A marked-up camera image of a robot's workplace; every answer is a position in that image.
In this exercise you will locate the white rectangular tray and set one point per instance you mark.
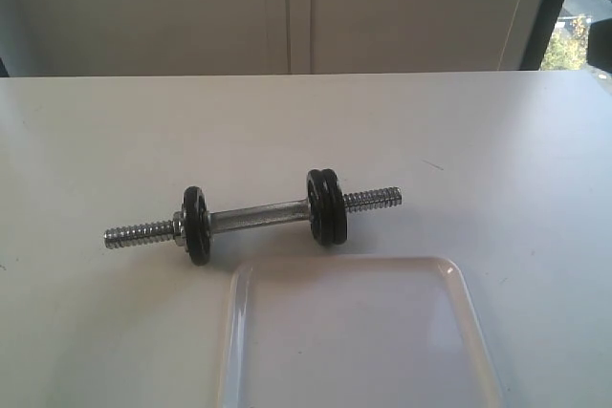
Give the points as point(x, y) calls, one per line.
point(354, 332)

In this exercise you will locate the black weight plate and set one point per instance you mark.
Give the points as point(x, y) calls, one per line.
point(338, 206)
point(321, 210)
point(196, 225)

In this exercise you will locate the chrome threaded dumbbell bar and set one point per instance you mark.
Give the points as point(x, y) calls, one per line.
point(250, 217)

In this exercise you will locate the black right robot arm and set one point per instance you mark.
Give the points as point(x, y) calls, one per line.
point(599, 47)

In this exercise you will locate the black window frame post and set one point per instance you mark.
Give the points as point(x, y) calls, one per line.
point(542, 29)

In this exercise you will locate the white cabinet doors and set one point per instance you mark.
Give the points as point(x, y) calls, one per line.
point(259, 37)

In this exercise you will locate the chrome collar nut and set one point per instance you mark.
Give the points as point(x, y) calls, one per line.
point(179, 236)

